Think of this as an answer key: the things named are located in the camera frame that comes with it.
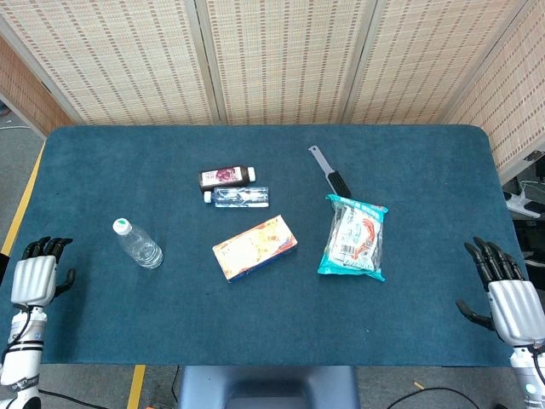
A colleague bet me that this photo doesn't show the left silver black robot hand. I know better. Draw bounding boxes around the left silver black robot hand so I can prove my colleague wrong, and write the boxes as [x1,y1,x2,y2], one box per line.
[10,236,77,308]

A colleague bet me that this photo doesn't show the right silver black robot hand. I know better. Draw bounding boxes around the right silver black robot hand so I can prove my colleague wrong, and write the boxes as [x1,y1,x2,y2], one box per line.
[455,236,545,347]

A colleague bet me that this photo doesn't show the round transparent plastic water bottle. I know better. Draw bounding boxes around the round transparent plastic water bottle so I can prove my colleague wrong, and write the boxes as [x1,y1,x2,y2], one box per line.
[112,217,164,270]

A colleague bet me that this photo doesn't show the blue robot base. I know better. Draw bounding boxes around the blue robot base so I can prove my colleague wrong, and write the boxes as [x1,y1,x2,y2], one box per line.
[176,365,361,409]

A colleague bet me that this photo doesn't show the dark juice bottle white cap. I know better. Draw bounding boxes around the dark juice bottle white cap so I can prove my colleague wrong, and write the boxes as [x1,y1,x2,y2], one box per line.
[198,166,257,192]

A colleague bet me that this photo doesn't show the square clear bottle blue label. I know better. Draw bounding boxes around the square clear bottle blue label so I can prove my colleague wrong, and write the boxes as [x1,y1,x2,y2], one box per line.
[203,186,270,209]

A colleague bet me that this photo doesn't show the yellow floor tape strip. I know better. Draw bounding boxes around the yellow floor tape strip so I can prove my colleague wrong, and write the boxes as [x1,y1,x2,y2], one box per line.
[126,365,146,409]
[0,142,46,256]

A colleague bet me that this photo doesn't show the white power strip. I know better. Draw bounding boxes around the white power strip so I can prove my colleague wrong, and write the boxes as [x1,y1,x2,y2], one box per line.
[504,190,542,219]

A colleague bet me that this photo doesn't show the teal clear snack bag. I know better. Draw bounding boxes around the teal clear snack bag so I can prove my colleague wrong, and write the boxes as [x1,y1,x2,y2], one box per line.
[316,193,389,283]

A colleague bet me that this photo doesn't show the orange bamboo screen panel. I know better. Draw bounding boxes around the orange bamboo screen panel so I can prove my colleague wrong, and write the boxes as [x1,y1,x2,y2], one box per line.
[0,36,76,140]

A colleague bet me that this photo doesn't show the bamboo folding screen panel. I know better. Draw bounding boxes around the bamboo folding screen panel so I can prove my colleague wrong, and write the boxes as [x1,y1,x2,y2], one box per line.
[0,0,221,125]
[195,0,378,125]
[445,0,545,184]
[342,0,533,125]

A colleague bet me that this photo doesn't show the orange blue biscuit box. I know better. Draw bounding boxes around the orange blue biscuit box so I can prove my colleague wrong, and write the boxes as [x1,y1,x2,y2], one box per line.
[211,214,299,285]

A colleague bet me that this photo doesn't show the blue carpet table cover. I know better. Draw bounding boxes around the blue carpet table cover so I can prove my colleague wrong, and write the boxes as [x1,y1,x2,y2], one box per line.
[0,124,531,367]

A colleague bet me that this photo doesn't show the grey brush black bristles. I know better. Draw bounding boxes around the grey brush black bristles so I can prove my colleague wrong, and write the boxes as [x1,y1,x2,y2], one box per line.
[307,145,353,199]

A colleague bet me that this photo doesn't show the black floor cable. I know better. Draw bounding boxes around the black floor cable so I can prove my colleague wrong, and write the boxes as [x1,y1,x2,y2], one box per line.
[37,387,107,409]
[385,386,482,409]

